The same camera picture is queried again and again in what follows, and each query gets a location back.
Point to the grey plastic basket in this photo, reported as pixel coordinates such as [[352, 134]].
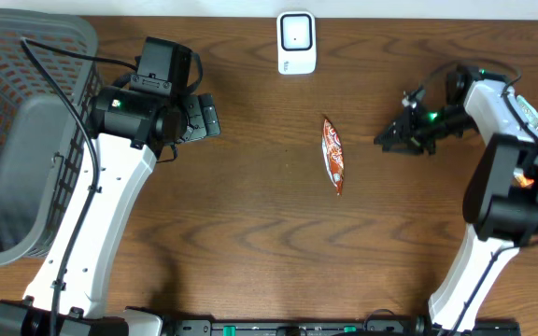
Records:
[[40, 145]]

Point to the small orange tissue box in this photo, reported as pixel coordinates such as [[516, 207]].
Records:
[[521, 180]]

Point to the green snack packet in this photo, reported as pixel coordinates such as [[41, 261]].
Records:
[[529, 111]]

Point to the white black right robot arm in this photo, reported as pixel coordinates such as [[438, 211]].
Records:
[[500, 204]]

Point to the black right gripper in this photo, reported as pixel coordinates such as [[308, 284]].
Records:
[[415, 129]]

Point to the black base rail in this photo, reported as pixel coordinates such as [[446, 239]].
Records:
[[378, 325]]

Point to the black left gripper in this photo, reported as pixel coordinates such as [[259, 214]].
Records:
[[202, 117]]

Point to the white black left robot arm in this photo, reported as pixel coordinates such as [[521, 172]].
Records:
[[130, 123]]

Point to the orange candy wrapper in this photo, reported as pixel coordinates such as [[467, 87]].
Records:
[[333, 155]]

